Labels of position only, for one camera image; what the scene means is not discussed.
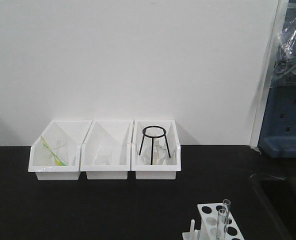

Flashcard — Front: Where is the clear glass test tube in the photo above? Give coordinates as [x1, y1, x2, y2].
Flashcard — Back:
[222, 199, 232, 225]
[216, 208, 228, 240]

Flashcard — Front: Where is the white test tube rack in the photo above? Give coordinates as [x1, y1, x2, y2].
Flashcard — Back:
[182, 202, 244, 240]

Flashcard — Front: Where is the blue-grey pegboard drying rack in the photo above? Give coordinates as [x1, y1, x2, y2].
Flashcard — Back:
[258, 0, 296, 158]

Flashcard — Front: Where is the black metal tripod stand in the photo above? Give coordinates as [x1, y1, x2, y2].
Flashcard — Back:
[139, 125, 171, 158]

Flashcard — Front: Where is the white right storage bin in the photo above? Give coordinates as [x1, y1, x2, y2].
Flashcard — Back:
[131, 120, 181, 180]

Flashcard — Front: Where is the white storage bin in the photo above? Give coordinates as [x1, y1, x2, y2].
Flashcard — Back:
[28, 120, 93, 181]
[131, 120, 181, 180]
[80, 120, 134, 180]

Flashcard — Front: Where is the clear glass flask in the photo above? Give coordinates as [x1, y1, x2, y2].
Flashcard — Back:
[141, 143, 169, 165]

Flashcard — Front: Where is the white middle storage bin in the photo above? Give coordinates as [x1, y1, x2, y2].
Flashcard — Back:
[80, 120, 134, 180]

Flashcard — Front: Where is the clear glass beaker middle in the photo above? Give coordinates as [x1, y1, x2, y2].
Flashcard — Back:
[94, 148, 113, 165]

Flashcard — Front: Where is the clear glass beaker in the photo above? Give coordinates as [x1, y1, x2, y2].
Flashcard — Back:
[94, 148, 113, 165]
[49, 138, 69, 166]

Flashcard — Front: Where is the clear glass beaker left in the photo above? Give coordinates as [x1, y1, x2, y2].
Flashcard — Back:
[49, 138, 69, 166]

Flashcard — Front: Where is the white left storage bin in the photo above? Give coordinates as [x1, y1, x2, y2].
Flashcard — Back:
[28, 120, 93, 181]

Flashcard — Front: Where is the plastic bag of pegs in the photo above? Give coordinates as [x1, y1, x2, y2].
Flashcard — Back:
[270, 2, 296, 89]

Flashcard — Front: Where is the black lab sink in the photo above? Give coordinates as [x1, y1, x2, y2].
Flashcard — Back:
[249, 174, 296, 240]

